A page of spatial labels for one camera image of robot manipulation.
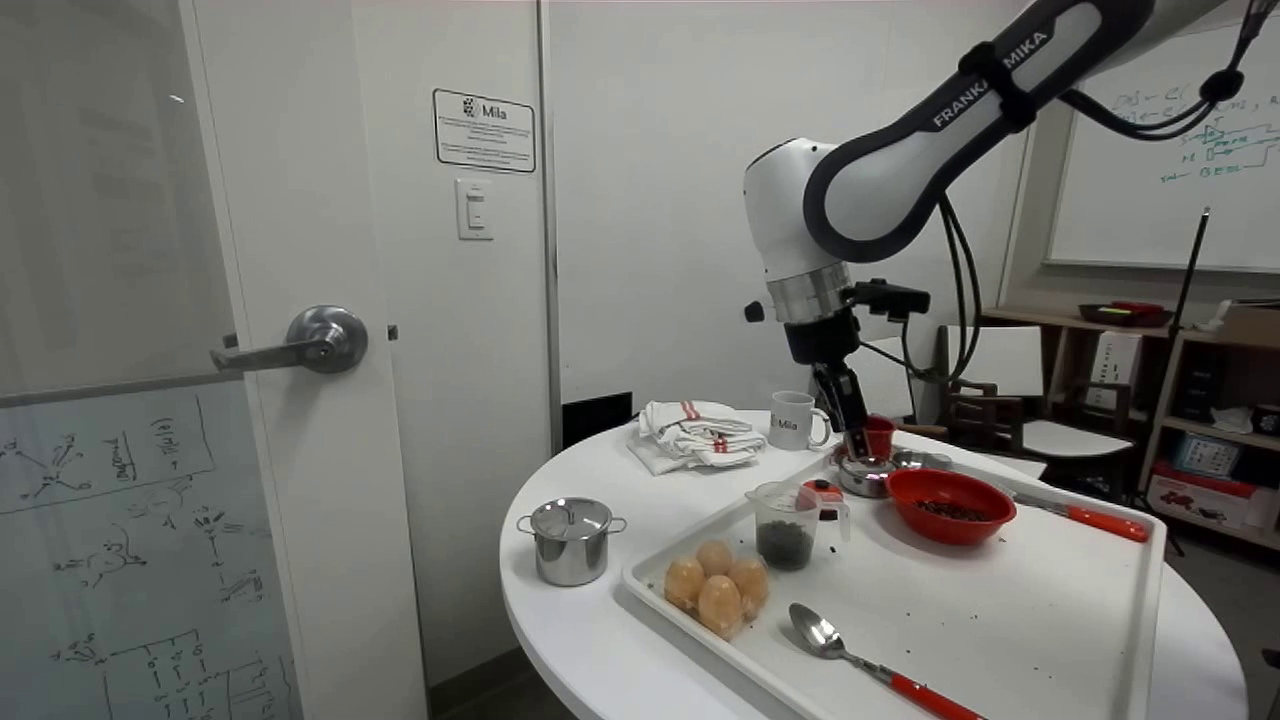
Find white paper sheet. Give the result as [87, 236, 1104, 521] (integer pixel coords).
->
[948, 318, 1048, 405]

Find clear glass mug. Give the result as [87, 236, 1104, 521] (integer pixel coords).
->
[765, 385, 837, 456]

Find white door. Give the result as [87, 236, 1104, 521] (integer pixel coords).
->
[0, 0, 430, 720]

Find white light switch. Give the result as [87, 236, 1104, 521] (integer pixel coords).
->
[450, 174, 498, 242]

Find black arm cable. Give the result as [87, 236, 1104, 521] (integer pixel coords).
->
[1056, 0, 1280, 144]

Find tan egg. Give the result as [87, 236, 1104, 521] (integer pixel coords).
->
[664, 556, 709, 616]
[694, 534, 738, 579]
[727, 556, 772, 621]
[694, 571, 747, 640]

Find clear plastic egg pack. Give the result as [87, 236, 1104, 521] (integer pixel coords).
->
[654, 534, 775, 643]

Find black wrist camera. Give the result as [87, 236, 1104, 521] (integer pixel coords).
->
[837, 277, 930, 318]

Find steel pot with lid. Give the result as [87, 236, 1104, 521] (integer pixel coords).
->
[510, 491, 632, 590]

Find glass panel marker drawings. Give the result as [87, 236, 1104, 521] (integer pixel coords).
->
[0, 376, 302, 720]

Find silver door lever handle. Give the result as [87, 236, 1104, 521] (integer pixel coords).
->
[206, 303, 372, 380]

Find black cable bundle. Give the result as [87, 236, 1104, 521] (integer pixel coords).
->
[857, 193, 991, 391]

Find red handled steel spoon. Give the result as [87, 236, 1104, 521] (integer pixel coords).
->
[779, 598, 991, 720]

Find red handled steel knife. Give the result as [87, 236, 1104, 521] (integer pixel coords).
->
[997, 481, 1152, 538]

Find white round side table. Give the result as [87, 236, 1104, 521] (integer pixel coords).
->
[1015, 414, 1135, 465]

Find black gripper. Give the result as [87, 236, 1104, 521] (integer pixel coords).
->
[775, 309, 879, 468]

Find red bowl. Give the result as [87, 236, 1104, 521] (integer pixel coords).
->
[882, 465, 1021, 550]

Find white wall sign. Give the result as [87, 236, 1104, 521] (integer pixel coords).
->
[426, 82, 541, 174]

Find red white box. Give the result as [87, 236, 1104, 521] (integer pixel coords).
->
[1142, 456, 1253, 534]

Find white plastic tray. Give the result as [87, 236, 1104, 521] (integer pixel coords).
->
[614, 443, 1170, 720]

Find small dark object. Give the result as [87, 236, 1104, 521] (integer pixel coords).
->
[738, 477, 857, 574]

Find red cup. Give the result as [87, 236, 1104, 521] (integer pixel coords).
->
[861, 411, 898, 465]

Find black thin pole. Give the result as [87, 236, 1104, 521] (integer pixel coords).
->
[1135, 204, 1215, 501]

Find wooden shelf unit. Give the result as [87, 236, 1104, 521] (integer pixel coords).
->
[985, 296, 1280, 550]

